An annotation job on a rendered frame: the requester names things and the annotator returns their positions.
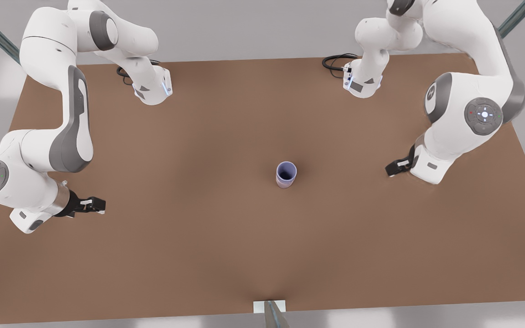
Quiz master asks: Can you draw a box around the purple cup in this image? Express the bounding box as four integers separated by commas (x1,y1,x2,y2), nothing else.
275,161,298,189

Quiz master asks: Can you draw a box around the black cable loop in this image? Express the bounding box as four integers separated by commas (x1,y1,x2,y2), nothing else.
116,59,161,87
322,53,360,81

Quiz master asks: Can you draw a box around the white post foot plate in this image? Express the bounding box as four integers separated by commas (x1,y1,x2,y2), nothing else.
253,300,287,314

